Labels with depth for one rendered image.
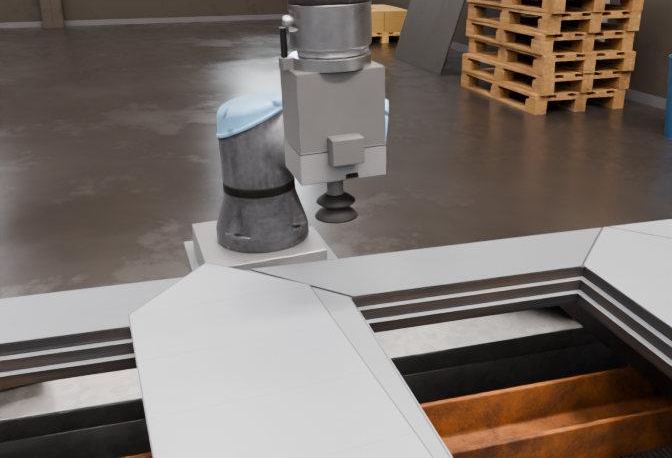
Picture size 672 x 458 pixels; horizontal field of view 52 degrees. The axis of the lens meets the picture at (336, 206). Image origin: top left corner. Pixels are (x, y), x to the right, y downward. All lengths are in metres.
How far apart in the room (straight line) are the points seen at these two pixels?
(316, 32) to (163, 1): 11.18
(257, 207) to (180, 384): 0.54
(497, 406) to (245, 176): 0.51
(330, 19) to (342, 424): 0.33
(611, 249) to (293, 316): 0.39
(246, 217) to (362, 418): 0.60
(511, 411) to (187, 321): 0.37
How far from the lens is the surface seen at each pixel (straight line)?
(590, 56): 5.50
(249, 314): 0.67
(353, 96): 0.63
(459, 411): 0.79
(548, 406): 0.84
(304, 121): 0.62
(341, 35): 0.61
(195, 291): 0.72
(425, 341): 0.95
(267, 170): 1.06
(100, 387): 0.91
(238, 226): 1.10
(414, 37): 7.55
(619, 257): 0.84
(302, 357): 0.60
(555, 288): 0.79
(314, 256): 1.09
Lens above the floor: 1.18
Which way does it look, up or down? 21 degrees down
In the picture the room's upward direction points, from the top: straight up
